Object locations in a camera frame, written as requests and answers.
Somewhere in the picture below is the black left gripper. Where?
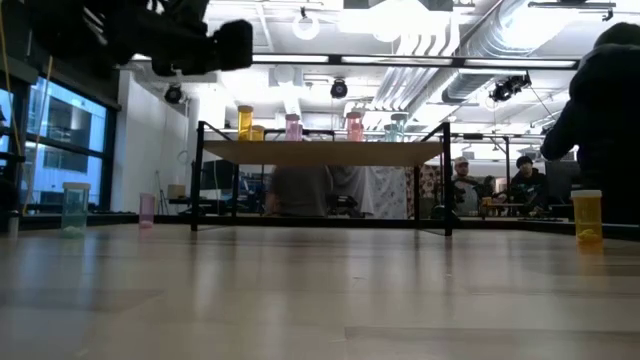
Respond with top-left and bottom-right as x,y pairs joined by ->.
149,18 -> 255,77

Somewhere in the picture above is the coral pill bottle white cap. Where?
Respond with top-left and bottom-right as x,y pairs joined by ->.
345,110 -> 365,143

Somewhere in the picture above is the black monitor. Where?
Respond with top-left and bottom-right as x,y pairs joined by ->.
201,159 -> 236,202
545,159 -> 582,206

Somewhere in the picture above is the person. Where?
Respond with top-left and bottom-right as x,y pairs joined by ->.
539,22 -> 640,226
504,154 -> 551,216
264,164 -> 334,217
449,156 -> 484,217

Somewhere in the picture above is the white patterned cloth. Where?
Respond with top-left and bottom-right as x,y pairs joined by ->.
369,166 -> 409,219

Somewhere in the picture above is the black overhead light bar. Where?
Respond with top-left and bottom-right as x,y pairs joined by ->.
119,51 -> 582,70

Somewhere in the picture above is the white ring lamp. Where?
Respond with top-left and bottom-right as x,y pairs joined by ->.
291,10 -> 322,42

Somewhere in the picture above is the wooden shelf black metal frame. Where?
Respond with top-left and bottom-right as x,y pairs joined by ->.
189,119 -> 455,237

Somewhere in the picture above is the black aluminium rig frame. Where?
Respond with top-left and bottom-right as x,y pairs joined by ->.
0,212 -> 640,241

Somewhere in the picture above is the silver ventilation duct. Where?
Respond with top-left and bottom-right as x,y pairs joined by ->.
442,0 -> 581,105

